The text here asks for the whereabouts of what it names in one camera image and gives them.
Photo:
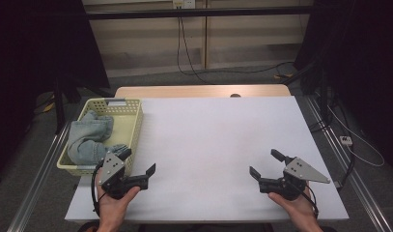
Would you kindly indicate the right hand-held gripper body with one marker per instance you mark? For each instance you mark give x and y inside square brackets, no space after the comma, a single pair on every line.
[300,170]

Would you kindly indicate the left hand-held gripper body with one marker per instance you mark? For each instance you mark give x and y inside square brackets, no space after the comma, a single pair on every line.
[111,167]

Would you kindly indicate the pale yellow perforated plastic basket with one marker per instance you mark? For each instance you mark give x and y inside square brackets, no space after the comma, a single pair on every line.
[128,122]

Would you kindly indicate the light blue denim garment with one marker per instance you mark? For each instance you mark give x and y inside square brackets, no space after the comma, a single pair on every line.
[88,138]

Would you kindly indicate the person's right hand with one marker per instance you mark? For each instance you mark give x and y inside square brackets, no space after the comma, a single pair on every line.
[297,209]

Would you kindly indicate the person's left hand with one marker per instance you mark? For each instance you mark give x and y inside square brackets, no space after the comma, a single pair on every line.
[115,208]

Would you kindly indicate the white power strip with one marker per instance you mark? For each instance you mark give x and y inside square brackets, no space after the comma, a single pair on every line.
[346,140]

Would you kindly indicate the white table mat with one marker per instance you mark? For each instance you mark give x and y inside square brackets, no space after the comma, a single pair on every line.
[210,145]

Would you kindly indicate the black stand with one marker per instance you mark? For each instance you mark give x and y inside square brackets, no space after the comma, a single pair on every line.
[322,93]

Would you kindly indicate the light wooden table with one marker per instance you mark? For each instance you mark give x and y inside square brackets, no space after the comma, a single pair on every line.
[190,91]

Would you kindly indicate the black curtain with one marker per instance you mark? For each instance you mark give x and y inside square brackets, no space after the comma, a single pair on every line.
[371,64]
[30,48]

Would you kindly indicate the black horizontal bar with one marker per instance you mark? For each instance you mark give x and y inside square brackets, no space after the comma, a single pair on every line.
[197,13]

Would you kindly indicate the aluminium floor rail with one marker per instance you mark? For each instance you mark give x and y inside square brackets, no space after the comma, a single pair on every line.
[39,180]
[351,174]

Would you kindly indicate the white wall socket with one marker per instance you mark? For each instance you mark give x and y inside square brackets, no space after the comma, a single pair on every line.
[183,3]

